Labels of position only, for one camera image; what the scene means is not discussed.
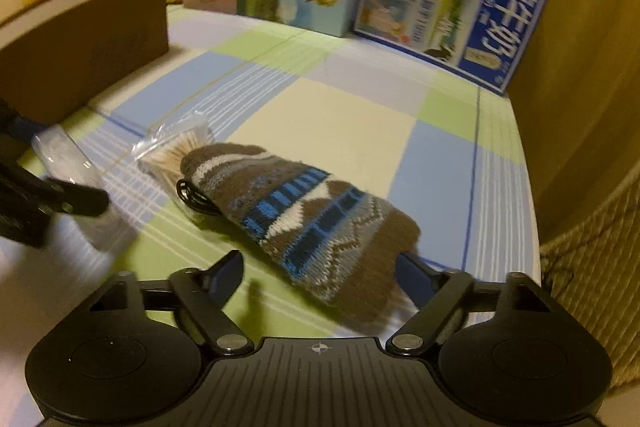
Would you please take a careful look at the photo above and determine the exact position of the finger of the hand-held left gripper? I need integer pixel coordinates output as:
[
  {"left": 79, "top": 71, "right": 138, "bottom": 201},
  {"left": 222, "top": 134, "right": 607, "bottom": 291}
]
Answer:
[
  {"left": 42, "top": 177, "right": 110, "bottom": 217},
  {"left": 0, "top": 98, "right": 39, "bottom": 142}
]

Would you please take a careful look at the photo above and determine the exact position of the checkered tablecloth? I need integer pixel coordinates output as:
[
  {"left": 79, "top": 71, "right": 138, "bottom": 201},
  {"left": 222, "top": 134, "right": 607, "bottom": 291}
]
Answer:
[{"left": 0, "top": 4, "right": 542, "bottom": 360}]

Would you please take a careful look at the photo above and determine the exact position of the translucent plastic cup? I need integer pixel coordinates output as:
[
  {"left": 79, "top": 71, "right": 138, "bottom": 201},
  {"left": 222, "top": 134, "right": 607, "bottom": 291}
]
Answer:
[{"left": 31, "top": 126, "right": 137, "bottom": 254}]

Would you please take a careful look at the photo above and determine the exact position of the brown blue knitted glove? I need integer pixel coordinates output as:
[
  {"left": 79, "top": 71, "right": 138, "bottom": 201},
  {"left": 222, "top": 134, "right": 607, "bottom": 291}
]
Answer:
[{"left": 178, "top": 144, "right": 422, "bottom": 323}]

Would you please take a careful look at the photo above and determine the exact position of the blue illustrated milk carton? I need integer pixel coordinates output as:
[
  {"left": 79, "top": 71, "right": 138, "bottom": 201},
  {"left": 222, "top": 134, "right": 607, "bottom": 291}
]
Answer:
[{"left": 352, "top": 0, "right": 554, "bottom": 97}]

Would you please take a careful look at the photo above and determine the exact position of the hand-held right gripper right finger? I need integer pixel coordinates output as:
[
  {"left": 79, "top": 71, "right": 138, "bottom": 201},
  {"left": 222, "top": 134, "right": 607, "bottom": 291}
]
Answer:
[{"left": 387, "top": 252, "right": 559, "bottom": 356}]

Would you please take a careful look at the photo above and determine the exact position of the clear toothpick packet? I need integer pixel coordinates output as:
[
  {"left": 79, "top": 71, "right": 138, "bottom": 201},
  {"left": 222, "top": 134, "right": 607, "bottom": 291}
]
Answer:
[{"left": 130, "top": 114, "right": 214, "bottom": 186}]

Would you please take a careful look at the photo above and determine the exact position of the yellow curtain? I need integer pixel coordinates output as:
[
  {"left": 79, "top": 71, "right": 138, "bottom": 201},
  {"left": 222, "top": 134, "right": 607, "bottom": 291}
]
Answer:
[{"left": 509, "top": 0, "right": 640, "bottom": 249}]

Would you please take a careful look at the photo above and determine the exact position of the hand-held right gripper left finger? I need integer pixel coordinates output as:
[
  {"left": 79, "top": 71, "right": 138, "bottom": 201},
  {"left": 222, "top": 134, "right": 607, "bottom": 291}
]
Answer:
[{"left": 87, "top": 250, "right": 254, "bottom": 355}]

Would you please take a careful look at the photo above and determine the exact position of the brown cardboard box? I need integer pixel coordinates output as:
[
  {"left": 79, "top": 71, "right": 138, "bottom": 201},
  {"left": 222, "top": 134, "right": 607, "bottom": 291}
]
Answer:
[{"left": 0, "top": 0, "right": 171, "bottom": 126}]

